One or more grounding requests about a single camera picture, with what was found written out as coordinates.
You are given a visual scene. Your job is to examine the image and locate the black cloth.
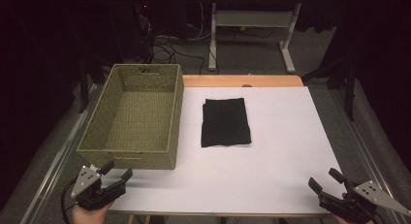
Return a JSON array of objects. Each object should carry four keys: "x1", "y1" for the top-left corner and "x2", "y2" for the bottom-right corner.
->
[{"x1": 200, "y1": 97, "x2": 253, "y2": 148}]

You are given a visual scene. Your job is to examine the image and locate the black floor cables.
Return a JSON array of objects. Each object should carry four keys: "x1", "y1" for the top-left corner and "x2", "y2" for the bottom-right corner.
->
[{"x1": 149, "y1": 31, "x2": 207, "y2": 76}]

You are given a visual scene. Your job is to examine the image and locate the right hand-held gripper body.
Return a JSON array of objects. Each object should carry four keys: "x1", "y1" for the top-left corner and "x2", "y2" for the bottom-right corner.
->
[{"x1": 318, "y1": 179, "x2": 411, "y2": 224}]

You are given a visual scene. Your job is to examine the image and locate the person's right hand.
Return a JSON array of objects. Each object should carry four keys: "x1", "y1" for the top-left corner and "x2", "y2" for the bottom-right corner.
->
[{"x1": 332, "y1": 213, "x2": 374, "y2": 224}]

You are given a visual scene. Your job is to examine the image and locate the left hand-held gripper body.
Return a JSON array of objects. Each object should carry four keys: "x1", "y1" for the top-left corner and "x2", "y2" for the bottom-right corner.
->
[{"x1": 70, "y1": 165, "x2": 127, "y2": 212}]

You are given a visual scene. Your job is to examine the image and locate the person's left hand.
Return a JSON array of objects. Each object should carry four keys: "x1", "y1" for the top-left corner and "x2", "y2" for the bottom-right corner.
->
[{"x1": 71, "y1": 201, "x2": 114, "y2": 224}]

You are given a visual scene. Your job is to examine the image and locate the black metal stand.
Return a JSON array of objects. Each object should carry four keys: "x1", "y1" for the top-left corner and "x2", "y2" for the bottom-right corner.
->
[
  {"x1": 301, "y1": 57, "x2": 357, "y2": 122},
  {"x1": 78, "y1": 53, "x2": 110, "y2": 114}
]

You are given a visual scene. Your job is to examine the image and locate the white metal table frame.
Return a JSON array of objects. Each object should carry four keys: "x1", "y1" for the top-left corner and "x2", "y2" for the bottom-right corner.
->
[{"x1": 207, "y1": 2, "x2": 302, "y2": 74}]

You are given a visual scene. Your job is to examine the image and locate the black device with red light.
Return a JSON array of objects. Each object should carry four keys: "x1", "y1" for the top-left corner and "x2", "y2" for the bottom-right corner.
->
[{"x1": 137, "y1": 2, "x2": 155, "y2": 62}]

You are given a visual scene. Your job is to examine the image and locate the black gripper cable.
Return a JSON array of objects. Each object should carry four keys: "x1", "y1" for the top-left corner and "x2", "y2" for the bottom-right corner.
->
[{"x1": 60, "y1": 177, "x2": 79, "y2": 224}]

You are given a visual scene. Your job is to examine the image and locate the aluminium rail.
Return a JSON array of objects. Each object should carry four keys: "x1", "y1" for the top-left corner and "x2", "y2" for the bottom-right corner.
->
[
  {"x1": 18, "y1": 83, "x2": 100, "y2": 224},
  {"x1": 328, "y1": 87, "x2": 411, "y2": 224}
]

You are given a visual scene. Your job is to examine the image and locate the green woven basket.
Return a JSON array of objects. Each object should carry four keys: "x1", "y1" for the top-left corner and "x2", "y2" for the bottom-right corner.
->
[{"x1": 77, "y1": 63, "x2": 185, "y2": 171}]

